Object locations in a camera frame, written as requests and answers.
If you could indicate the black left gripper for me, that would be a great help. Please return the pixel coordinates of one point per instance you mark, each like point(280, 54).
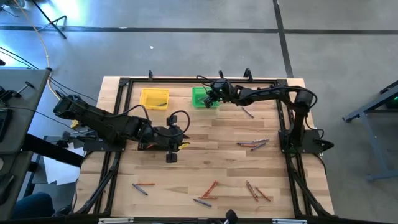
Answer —
point(168, 140)

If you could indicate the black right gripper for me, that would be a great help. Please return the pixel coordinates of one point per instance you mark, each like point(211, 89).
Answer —
point(222, 88)

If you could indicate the white crayon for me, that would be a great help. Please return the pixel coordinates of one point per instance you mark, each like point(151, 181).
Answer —
point(247, 112)
point(202, 99)
point(253, 190)
point(261, 141)

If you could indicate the screws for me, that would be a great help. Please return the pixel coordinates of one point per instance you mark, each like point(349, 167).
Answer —
point(248, 145)
point(258, 147)
point(209, 188)

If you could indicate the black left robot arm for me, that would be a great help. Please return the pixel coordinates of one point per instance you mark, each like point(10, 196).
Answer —
point(93, 116)

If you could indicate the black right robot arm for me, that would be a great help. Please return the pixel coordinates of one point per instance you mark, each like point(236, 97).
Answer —
point(267, 93)

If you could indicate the green plastic basket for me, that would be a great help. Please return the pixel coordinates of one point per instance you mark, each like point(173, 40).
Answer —
point(196, 93)

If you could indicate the black plastic basket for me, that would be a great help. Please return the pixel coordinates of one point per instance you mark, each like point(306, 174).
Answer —
point(141, 148)

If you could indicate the black table edge clamp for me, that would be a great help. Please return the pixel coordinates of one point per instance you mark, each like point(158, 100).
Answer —
point(248, 74)
point(150, 74)

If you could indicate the yellow plastic basket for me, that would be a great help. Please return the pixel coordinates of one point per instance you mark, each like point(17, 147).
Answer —
point(149, 99)

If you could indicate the white paper sheets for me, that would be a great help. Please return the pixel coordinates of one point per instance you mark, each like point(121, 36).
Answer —
point(59, 171)

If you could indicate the black desk support bar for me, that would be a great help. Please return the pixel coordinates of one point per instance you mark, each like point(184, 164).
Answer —
point(53, 151)

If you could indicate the grey side desk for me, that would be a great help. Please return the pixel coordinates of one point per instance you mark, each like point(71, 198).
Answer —
point(21, 130)

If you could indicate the person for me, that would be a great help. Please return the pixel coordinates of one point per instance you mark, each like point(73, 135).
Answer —
point(34, 207)

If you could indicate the blue-grey metal table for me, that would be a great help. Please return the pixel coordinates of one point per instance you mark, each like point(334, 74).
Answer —
point(371, 141)

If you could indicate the black floor stand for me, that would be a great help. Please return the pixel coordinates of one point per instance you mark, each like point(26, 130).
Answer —
point(50, 21)

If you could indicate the black desk clamp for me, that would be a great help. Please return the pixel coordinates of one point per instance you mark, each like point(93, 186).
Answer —
point(9, 93)

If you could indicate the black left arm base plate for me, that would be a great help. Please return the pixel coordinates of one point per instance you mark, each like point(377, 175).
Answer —
point(93, 146)

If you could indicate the silver table edge bracket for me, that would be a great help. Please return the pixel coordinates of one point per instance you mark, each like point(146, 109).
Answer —
point(115, 221)
point(289, 221)

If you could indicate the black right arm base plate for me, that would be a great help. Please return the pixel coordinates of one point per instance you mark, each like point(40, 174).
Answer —
point(314, 140)

